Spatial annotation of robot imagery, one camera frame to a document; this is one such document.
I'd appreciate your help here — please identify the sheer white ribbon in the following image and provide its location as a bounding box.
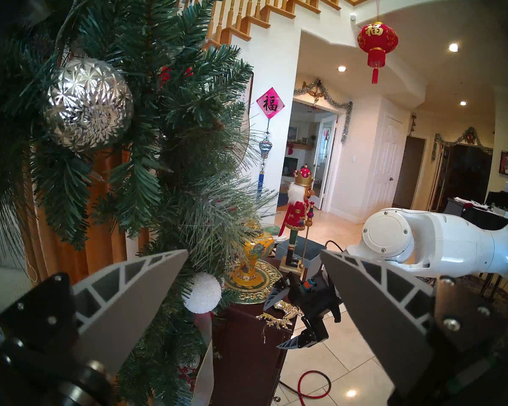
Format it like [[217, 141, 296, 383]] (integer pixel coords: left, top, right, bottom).
[[190, 312, 215, 406]]

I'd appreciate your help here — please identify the gold glitter reindeer ornament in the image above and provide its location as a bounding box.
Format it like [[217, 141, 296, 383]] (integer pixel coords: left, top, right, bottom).
[[256, 300, 304, 343]]

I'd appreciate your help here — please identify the dark wooden cabinet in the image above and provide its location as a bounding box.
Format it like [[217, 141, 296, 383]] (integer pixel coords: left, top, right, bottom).
[[212, 257, 322, 406]]

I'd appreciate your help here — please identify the grey square bin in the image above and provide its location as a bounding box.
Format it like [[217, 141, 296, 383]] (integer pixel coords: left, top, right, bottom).
[[274, 237, 326, 279]]

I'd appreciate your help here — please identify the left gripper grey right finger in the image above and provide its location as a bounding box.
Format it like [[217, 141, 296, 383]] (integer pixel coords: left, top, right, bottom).
[[320, 250, 508, 399]]

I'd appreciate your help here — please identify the black sleeved wrist cable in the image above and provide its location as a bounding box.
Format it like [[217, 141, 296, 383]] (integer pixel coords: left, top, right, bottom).
[[322, 239, 352, 274]]

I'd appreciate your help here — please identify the red diamond fu sign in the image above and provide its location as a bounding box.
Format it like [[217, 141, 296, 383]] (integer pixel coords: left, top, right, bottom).
[[256, 87, 285, 119]]

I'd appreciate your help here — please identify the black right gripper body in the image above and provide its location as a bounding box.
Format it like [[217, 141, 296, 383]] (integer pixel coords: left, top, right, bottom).
[[289, 269, 342, 343]]

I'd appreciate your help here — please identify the tinsel doorway garland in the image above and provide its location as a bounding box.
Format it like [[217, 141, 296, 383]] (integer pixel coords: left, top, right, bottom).
[[294, 79, 353, 143], [432, 127, 494, 160]]

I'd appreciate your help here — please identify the black piano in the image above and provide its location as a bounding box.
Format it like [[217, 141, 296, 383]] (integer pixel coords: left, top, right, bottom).
[[444, 189, 508, 308]]

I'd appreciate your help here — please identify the red floor cable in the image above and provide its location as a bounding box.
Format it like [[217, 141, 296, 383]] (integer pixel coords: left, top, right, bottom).
[[296, 370, 332, 399]]

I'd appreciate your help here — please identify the ornate decorative plate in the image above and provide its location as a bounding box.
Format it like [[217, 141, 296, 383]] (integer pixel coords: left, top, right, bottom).
[[224, 259, 283, 305]]

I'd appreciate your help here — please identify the white glitter ball ornament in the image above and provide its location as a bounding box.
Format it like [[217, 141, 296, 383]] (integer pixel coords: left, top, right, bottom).
[[183, 272, 223, 315]]

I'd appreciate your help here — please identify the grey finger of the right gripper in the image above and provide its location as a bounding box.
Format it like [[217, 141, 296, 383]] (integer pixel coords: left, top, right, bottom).
[[263, 285, 296, 312], [276, 329, 329, 351]]

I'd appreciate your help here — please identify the brown wooden door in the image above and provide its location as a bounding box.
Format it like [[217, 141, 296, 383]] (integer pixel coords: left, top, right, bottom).
[[392, 137, 426, 210]]

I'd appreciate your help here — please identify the silver faceted ball ornament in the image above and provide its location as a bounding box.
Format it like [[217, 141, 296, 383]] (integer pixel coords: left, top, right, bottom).
[[44, 58, 135, 151]]

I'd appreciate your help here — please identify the white panel door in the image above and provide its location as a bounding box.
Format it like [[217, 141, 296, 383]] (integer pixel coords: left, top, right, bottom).
[[367, 112, 408, 217]]

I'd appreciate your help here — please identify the red paper lantern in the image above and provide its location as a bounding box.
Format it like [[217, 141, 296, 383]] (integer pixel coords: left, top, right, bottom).
[[357, 0, 399, 85]]

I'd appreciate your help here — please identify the blue vase charm with tassel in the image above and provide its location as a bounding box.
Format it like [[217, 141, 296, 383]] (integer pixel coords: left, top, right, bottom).
[[256, 119, 273, 198]]

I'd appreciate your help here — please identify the yellow porcelain lidded jar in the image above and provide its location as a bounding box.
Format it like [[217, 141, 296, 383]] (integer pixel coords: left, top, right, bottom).
[[231, 230, 276, 288]]

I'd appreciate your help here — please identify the tall red nutcracker figurine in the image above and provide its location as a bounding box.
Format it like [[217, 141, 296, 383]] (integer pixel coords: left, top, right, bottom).
[[278, 164, 316, 275]]

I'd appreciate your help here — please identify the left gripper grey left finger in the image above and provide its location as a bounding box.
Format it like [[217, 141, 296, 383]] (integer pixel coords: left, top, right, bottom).
[[0, 250, 189, 378]]

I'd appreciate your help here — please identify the green pine garland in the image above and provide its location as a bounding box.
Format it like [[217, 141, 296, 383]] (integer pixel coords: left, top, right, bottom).
[[0, 0, 280, 406]]

